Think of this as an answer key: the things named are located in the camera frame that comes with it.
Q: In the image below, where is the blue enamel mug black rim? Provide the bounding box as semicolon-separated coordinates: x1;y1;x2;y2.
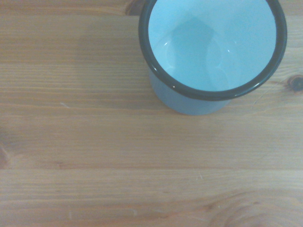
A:
138;0;288;116

